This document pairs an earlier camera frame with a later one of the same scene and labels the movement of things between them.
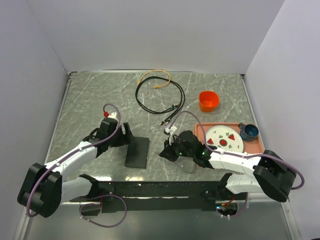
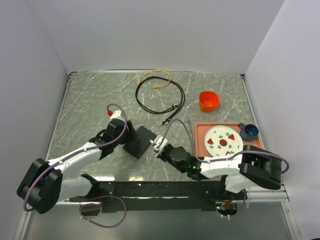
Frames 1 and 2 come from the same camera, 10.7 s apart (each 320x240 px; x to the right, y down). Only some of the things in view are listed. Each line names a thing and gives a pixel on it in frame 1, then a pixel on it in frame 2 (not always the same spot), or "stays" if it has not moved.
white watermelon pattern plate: x=225 y=137 stays
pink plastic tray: x=256 y=146 stays
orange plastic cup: x=208 y=101 stays
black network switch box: x=137 y=152 → x=137 y=148
